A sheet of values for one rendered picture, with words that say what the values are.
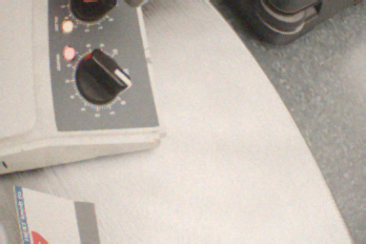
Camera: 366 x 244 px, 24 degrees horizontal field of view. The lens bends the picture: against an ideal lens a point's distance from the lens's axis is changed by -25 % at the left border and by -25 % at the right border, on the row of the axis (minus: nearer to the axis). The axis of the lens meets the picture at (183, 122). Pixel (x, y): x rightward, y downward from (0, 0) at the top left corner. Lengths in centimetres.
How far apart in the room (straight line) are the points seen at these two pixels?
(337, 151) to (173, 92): 81
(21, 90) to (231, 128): 16
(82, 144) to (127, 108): 4
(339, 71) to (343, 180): 18
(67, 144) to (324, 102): 90
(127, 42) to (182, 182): 9
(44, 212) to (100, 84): 9
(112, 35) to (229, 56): 8
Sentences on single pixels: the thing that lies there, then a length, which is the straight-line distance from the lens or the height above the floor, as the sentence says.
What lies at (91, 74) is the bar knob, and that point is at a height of 81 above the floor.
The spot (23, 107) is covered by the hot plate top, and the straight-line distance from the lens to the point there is 56.
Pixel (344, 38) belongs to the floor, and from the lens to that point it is 150.
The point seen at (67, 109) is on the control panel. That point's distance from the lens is 58.
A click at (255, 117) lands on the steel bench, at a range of 64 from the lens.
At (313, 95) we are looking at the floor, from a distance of 145.
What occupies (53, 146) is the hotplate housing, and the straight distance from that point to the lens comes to 57.
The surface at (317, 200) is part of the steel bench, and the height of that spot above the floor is 75.
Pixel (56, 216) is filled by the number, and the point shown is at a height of 77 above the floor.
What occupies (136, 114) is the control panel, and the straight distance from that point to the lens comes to 60.
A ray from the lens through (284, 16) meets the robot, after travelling 126.
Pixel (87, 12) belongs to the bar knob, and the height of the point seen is 80.
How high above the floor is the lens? 137
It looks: 75 degrees down
